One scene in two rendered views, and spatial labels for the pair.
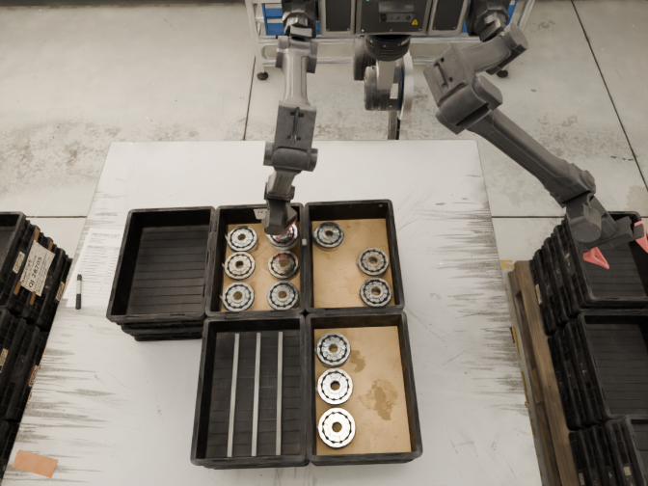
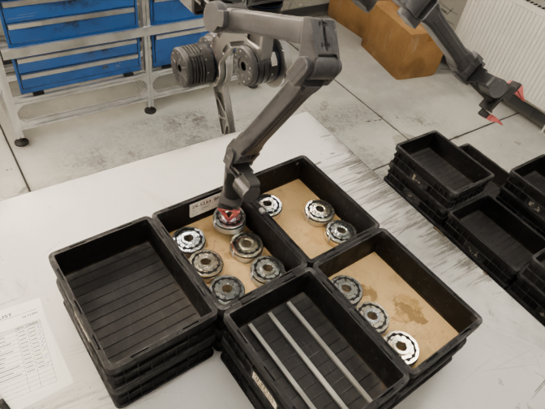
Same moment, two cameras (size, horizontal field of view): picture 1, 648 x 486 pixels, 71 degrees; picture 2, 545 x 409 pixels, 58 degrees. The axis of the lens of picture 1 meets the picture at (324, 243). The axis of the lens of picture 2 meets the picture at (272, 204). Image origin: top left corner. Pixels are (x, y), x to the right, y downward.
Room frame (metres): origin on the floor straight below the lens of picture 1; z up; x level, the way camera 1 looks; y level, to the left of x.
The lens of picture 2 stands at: (-0.06, 0.79, 2.03)
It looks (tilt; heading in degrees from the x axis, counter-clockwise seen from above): 45 degrees down; 316
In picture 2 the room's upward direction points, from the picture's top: 10 degrees clockwise
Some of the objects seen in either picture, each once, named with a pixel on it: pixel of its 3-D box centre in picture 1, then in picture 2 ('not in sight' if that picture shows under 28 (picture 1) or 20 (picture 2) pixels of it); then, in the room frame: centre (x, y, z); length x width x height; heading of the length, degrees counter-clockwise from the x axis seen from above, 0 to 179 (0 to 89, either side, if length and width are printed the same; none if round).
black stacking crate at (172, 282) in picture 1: (170, 267); (133, 296); (0.70, 0.51, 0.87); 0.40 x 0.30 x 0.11; 179
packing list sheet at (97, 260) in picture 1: (103, 265); (11, 354); (0.81, 0.83, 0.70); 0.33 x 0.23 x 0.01; 176
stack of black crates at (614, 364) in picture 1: (609, 373); (485, 252); (0.39, -1.12, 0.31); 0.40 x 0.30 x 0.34; 176
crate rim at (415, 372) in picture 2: (360, 380); (394, 294); (0.29, -0.08, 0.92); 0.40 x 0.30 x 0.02; 179
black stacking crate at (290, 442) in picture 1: (255, 388); (310, 356); (0.29, 0.22, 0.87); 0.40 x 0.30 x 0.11; 179
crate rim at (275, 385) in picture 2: (252, 384); (313, 346); (0.29, 0.22, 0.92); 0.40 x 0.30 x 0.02; 179
